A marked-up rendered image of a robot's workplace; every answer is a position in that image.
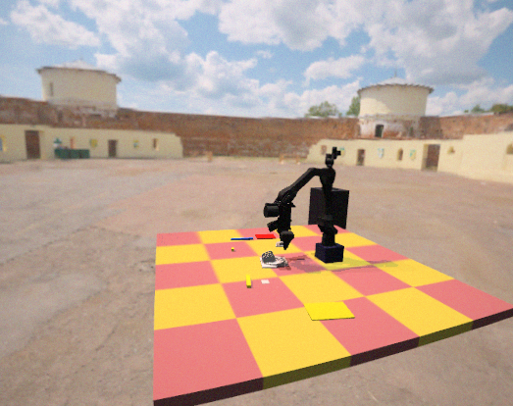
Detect yellow flat plate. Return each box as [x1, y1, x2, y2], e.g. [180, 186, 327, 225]
[303, 302, 355, 321]

